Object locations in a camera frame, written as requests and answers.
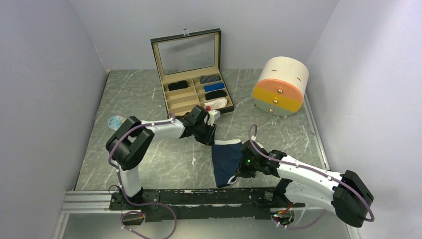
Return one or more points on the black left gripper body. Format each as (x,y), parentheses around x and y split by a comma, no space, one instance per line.
(204,132)

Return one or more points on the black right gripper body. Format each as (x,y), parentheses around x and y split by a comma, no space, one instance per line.
(248,168)

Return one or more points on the navy white underwear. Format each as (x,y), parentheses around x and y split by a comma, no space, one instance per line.
(226,157)

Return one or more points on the black underwear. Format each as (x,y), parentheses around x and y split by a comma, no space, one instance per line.
(178,85)

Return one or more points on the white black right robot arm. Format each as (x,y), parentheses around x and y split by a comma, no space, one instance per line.
(343,194)

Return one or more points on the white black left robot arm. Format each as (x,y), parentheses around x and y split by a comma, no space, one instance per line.
(130,142)

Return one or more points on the white rolled cloth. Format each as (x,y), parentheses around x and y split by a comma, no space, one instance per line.
(215,104)

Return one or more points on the black rolled cloth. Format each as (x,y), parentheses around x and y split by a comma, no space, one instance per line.
(215,94)

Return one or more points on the blue rolled cloth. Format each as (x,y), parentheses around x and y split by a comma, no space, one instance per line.
(213,87)

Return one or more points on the striped rolled cloth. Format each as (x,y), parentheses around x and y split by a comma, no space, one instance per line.
(209,78)

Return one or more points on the black beige organizer box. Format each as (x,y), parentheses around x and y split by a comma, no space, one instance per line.
(188,56)

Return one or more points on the blue packaged item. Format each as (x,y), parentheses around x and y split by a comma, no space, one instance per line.
(115,122)

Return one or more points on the round cream drawer cabinet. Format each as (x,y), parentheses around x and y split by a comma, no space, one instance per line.
(280,89)

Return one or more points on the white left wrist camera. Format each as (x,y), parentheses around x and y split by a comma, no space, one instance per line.
(212,115)

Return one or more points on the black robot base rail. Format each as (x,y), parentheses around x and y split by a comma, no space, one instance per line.
(166,204)

